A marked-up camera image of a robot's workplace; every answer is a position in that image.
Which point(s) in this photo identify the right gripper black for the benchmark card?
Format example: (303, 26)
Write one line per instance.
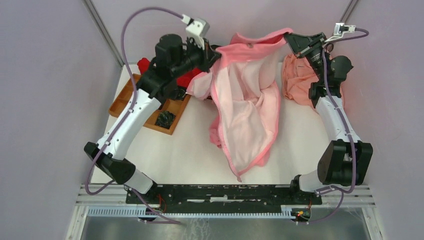
(301, 45)

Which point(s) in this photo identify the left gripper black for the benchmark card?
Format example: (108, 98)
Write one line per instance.
(208, 56)

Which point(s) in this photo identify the pink jacket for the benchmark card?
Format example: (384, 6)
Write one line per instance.
(243, 87)

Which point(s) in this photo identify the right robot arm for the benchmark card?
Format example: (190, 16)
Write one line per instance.
(346, 160)

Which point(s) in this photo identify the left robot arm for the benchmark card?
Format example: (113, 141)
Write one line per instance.
(109, 152)

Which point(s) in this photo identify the red and black jacket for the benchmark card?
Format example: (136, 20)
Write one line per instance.
(188, 76)

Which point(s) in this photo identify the peach orange garment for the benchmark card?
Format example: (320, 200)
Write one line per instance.
(296, 77)

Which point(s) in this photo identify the rolled tie yellow pattern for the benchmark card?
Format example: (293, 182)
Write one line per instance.
(181, 96)

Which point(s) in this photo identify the wooden compartment tray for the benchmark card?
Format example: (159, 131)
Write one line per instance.
(176, 107)

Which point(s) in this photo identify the rolled tie green leaves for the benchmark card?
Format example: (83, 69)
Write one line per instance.
(165, 119)

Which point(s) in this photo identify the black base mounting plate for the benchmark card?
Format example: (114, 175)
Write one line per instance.
(223, 199)

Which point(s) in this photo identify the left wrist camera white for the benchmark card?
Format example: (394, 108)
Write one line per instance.
(196, 29)

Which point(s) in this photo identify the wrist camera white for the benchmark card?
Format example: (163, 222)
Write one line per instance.
(340, 29)
(196, 29)

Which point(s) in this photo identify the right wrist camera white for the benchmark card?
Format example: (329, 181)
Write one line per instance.
(340, 29)

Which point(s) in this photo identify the aluminium rail frame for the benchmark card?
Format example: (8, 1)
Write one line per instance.
(116, 214)

